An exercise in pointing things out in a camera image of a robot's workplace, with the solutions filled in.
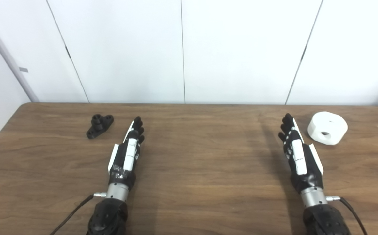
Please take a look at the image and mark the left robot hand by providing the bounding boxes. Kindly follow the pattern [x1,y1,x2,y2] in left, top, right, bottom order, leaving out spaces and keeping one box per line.
[108,116,145,190]

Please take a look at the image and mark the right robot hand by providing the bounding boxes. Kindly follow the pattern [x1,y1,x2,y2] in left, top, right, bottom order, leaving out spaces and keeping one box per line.
[278,113,324,195]

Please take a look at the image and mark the black flanged holder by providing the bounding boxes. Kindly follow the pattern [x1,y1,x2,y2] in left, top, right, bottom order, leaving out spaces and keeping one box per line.
[86,114,115,140]

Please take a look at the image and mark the round white piece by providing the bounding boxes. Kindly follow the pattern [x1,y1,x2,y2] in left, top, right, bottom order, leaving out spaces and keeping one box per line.
[307,111,348,146]

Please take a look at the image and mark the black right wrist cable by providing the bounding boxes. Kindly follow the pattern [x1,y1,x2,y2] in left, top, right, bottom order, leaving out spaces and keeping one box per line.
[326,196,367,235]

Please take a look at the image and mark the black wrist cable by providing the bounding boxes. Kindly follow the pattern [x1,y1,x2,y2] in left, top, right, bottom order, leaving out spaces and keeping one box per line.
[49,193,107,235]
[326,196,367,235]

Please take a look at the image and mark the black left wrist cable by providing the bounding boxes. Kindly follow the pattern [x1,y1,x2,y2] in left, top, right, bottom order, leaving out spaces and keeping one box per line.
[49,193,107,235]

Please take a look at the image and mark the grey wall corner post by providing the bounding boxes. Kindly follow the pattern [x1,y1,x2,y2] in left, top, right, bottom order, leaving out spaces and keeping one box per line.
[0,7,40,102]

